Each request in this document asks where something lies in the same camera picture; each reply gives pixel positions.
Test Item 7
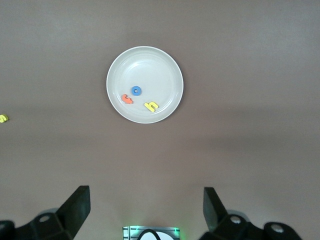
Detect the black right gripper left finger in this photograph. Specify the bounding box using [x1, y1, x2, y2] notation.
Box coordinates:
[0, 185, 91, 240]

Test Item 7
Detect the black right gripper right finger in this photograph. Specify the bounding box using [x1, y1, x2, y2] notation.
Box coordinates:
[199, 186, 305, 240]

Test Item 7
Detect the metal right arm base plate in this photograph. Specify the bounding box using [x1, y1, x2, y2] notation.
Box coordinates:
[122, 225, 181, 240]

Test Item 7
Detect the blue foam letter o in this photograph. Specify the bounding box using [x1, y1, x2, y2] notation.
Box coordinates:
[130, 85, 143, 97]

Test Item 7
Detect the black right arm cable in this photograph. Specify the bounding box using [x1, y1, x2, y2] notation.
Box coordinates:
[136, 228, 163, 240]

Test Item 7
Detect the yellow foam letter h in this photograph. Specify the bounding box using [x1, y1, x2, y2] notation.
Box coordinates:
[144, 100, 160, 113]

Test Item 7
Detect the beige brown plate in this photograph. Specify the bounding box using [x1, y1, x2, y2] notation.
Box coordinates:
[106, 45, 185, 125]

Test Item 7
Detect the orange foam letter f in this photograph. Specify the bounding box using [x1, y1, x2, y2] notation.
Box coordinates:
[121, 93, 134, 105]

